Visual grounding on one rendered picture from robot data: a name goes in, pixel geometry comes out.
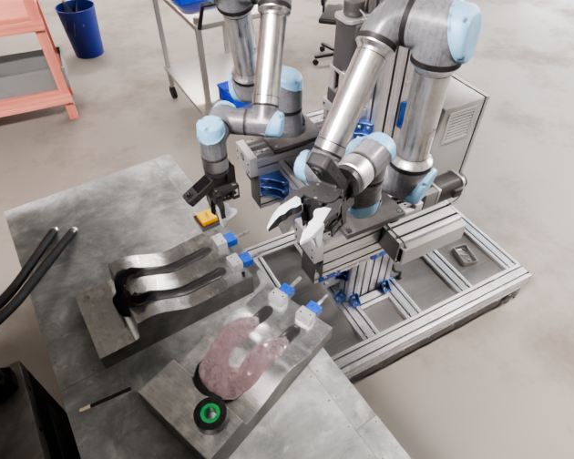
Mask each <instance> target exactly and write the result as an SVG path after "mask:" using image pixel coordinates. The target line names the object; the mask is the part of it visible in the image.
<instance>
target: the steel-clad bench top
mask: <svg viewBox="0 0 574 459"><path fill-rule="evenodd" d="M192 186H193V184H192V182H191V181H190V180H189V178H188V177H187V176H186V174H185V173H184V172H183V171H182V169H181V168H180V167H179V165H178V164H177V163H176V162H175V160H174V159H173V158H172V157H171V155H170V154H167V155H165V156H162V157H159V158H154V159H152V160H149V161H147V162H144V163H141V164H138V165H136V166H133V167H131V168H126V169H123V170H120V171H118V172H116V173H113V174H110V175H107V176H105V177H102V178H98V179H95V180H92V181H89V182H87V183H84V184H82V185H79V186H76V187H73V188H71V189H67V190H64V191H61V192H58V193H56V194H53V195H51V196H48V197H45V198H42V199H38V200H35V201H33V202H30V203H27V204H25V205H22V206H19V207H17V208H14V209H10V210H7V211H5V217H6V220H7V224H8V227H9V229H10V232H11V235H12V239H13V242H14V244H15V250H16V253H17V256H18V259H19V261H20V265H21V268H22V269H23V267H24V266H25V264H26V263H27V261H28V260H29V258H30V257H31V255H32V254H33V253H34V251H35V250H36V248H37V247H38V245H39V244H40V242H41V241H42V240H43V238H44V237H45V235H46V234H47V233H48V232H49V230H50V229H51V228H52V227H57V228H58V229H59V232H58V233H57V235H56V236H55V238H54V239H53V241H52V242H51V244H50V245H49V247H48V248H47V250H46V251H45V253H44V254H43V256H42V257H41V259H40V260H39V262H38V263H37V265H36V266H35V267H34V269H33V270H32V272H31V273H30V275H29V276H28V278H27V279H26V282H27V280H28V279H29V278H30V277H31V276H32V274H33V273H34V272H35V271H36V269H37V268H38V267H39V266H40V264H41V263H42V262H43V261H44V259H45V258H46V257H47V256H48V254H49V253H50V252H51V251H52V249H53V248H54V247H55V246H56V245H57V243H58V242H59V241H60V240H61V239H62V238H63V237H64V236H65V234H66V233H67V232H68V230H69V229H70V228H71V227H76V228H77V229H78V232H77V234H76V236H75V237H74V238H73V239H72V240H71V241H70V242H69V244H68V245H67V246H66V248H65V249H64V250H63V252H62V253H61V254H60V255H59V257H58V258H57V259H56V261H55V262H54V263H53V265H52V266H51V267H50V269H49V270H48V271H47V272H46V274H45V275H44V277H43V278H42V279H41V280H40V282H39V283H38V284H37V285H36V286H35V287H34V289H33V290H32V291H31V293H30V297H31V300H32V302H33V306H34V309H35V312H36V317H37V320H38V323H39V326H40V329H41V332H42V335H43V338H44V341H45V344H46V349H47V352H48V355H49V358H50V361H51V364H52V367H53V370H54V373H55V376H56V381H57V384H58V388H59V391H60V393H61V396H62V399H63V403H64V405H65V408H66V411H67V417H68V420H69V422H70V425H71V429H72V432H73V435H74V437H75V440H76V444H77V449H78V451H79V454H80V458H81V459H197V458H196V457H195V456H194V455H193V454H192V453H191V452H190V451H189V450H188V449H187V448H186V447H185V446H184V445H183V444H182V443H181V442H180V441H179V440H178V439H177V438H176V437H175V436H174V435H173V434H172V433H171V432H170V431H169V430H168V429H167V428H166V427H165V426H164V425H163V424H162V423H161V422H160V421H159V420H158V419H157V418H156V417H155V416H154V415H153V414H152V413H151V412H150V411H149V410H148V408H147V406H146V405H145V404H144V402H143V400H142V399H141V397H140V395H139V393H138V391H139V390H140V389H141V388H142V387H144V386H145V385H146V384H147V383H148V382H149V381H150V380H151V379H152V378H153V377H154V376H156V375H157V374H158V373H159V372H160V371H161V370H162V369H163V368H164V367H165V366H166V365H168V364H169V363H170V362H171V361H172V360H174V361H176V362H177V363H179V362H181V361H182V360H183V359H184V358H185V357H186V356H187V355H188V354H189V353H190V352H191V351H192V350H193V349H194V346H195V345H197V344H198V343H199V342H200V340H201V339H202V338H203V337H204V336H205V334H206V333H207V332H208V331H209V330H210V328H211V327H212V326H213V325H214V324H215V323H216V322H217V321H218V320H219V319H220V318H222V317H223V316H225V315H227V314H229V313H231V312H233V311H236V310H238V309H239V308H241V307H242V306H243V305H245V304H246V303H247V302H248V301H249V300H250V299H251V298H252V297H253V296H254V295H255V294H256V293H258V292H259V291H260V290H261V289H262V288H263V287H264V286H265V285H266V284H269V285H270V286H272V287H273V288H275V287H274V286H273V284H272V283H271V282H270V280H269V279H268V278H267V277H266V275H265V274H264V273H263V272H262V270H261V269H260V268H259V266H258V265H257V264H256V263H255V261H253V265H251V266H250V267H248V268H247V269H248V271H249V272H250V273H251V275H252V280H253V290H254V292H253V293H251V294H249V295H247V296H245V297H243V298H241V299H240V300H238V301H235V302H234V303H232V304H230V305H228V306H226V307H224V308H222V309H220V310H219V311H216V312H214V313H212V314H211V315H209V316H207V317H205V318H203V319H201V320H199V321H197V322H195V323H193V324H191V325H190V326H188V327H186V328H184V329H182V330H180V331H177V332H176V333H174V334H172V335H170V336H169V337H167V338H165V339H163V340H161V341H159V342H156V343H155V344H153V345H151V346H149V347H148V348H146V349H144V350H142V351H140V352H137V353H135V354H134V355H132V356H130V357H128V358H127V359H125V360H123V361H121V362H118V363H116V364H114V365H113V366H111V367H109V368H107V369H106V368H105V366H104V364H103V363H102V361H101V360H100V359H99V356H98V354H97V350H96V347H95V345H94V343H93V341H92V338H91V336H90V333H89V331H88V328H87V325H86V322H85V320H84V317H83V315H82V312H81V310H80V308H79V306H78V303H77V299H76V297H75V296H77V295H78V294H80V293H82V292H85V291H88V290H90V289H93V288H95V287H97V286H98V285H101V284H103V283H105V282H107V281H109V280H110V279H111V275H110V271H109V267H108V264H110V263H112V262H113V261H115V260H118V259H121V258H124V257H127V256H133V255H144V254H155V253H160V252H163V251H165V250H169V249H171V248H173V247H175V246H177V245H179V244H180V243H182V242H184V241H186V240H190V239H192V238H193V237H195V236H197V235H199V234H201V233H203V231H202V230H201V228H200V227H199V225H198V224H197V223H196V221H195V220H194V216H196V215H197V214H198V213H200V212H202V211H204V210H206V209H209V208H210V207H209V203H208V202H207V200H206V199H205V198H203V199H202V200H201V201H199V202H198V203H197V204H196V205H195V206H194V207H192V206H190V205H189V204H188V203H187V202H186V200H185V199H184V198H183V194H184V193H185V192H187V191H188V190H189V189H190V188H191V187H192ZM128 387H131V391H128V392H126V393H122V394H121V395H119V396H117V397H114V398H112V399H110V400H108V401H105V402H103V403H101V404H98V405H96V406H94V407H92V408H89V409H87V410H85V411H84V412H80V411H79V409H81V408H83V407H85V406H87V405H90V404H92V403H95V402H97V401H99V400H102V399H104V398H106V397H108V396H110V395H112V394H114V393H118V392H120V391H122V390H125V389H127V388H128ZM369 420H370V421H369ZM375 457H376V458H375ZM229 459H411V458H410V456H409V455H408V454H407V453H406V451H405V450H404V449H403V447H402V446H401V445H400V444H399V443H398V442H397V441H396V440H395V438H394V437H393V436H392V434H391V433H390V432H389V430H388V429H387V428H386V427H385V425H384V424H383V423H382V421H381V420H380V419H379V418H378V416H377V415H376V414H375V413H374V411H373V410H372V409H371V407H370V406H369V405H368V404H367V402H366V401H365V400H364V398H363V397H362V396H361V394H360V393H359V392H357V390H356V389H355V388H354V386H353V385H352V384H351V383H350V381H349V380H348V379H347V378H346V376H345V375H344V374H343V372H342V371H341V370H340V368H339V367H338V366H337V365H336V363H335V362H334V361H333V359H332V358H331V357H330V356H329V354H328V353H327V352H326V351H325V349H324V348H321V350H319V352H318V353H317V354H316V355H315V356H314V358H313V359H312V360H311V361H310V363H309V364H308V365H307V366H306V367H305V368H304V370H303V371H302V372H301V373H300V375H299V376H298V377H297V378H296V379H295V380H294V382H293V383H292V384H291V385H290V387H289V388H288V389H287V390H286V391H285V392H284V394H283V395H282V396H281V397H280V399H279V400H278V401H277V402H276V403H275V404H274V406H273V407H272V408H271V409H270V411H268V412H267V413H266V414H265V415H264V417H263V418H262V419H261V420H260V422H259V423H258V424H257V425H256V426H255V427H254V429H253V430H252V431H251V432H250V434H249V435H248V436H247V437H246V438H245V439H244V441H243V442H242V443H241V444H240V446H239V447H238V448H237V449H236V450H235V451H234V453H233V454H232V455H231V456H230V458H229Z"/></svg>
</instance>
